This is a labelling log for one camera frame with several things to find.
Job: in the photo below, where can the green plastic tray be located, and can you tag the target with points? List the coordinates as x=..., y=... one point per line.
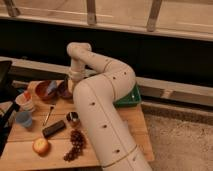
x=130, y=100

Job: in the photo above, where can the small metal spoon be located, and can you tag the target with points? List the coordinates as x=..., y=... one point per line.
x=48, y=115

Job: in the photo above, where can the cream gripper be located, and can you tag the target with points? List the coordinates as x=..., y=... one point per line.
x=75, y=76

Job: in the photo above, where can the bunch of dark grapes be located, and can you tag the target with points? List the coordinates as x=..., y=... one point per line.
x=78, y=144

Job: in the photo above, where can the blue item in orange bowl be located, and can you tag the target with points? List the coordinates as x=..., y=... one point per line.
x=51, y=87

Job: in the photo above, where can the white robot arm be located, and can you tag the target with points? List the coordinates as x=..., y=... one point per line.
x=96, y=81

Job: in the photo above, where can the white cup with carrot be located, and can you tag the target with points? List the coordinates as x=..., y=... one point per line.
x=24, y=100

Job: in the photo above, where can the purple bowl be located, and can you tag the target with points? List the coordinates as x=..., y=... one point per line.
x=63, y=91

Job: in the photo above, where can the blue plastic cup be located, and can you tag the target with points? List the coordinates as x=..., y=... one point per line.
x=24, y=119

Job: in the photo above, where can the orange bowl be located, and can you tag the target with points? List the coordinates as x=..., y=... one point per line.
x=40, y=90

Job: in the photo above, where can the black rectangular block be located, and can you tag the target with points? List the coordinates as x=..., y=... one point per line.
x=54, y=128

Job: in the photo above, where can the small metal cup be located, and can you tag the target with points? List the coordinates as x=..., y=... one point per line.
x=72, y=118

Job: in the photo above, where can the red yellow apple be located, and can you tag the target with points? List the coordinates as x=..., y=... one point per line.
x=41, y=146

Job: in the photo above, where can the black device at left edge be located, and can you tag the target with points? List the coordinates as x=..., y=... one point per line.
x=7, y=93

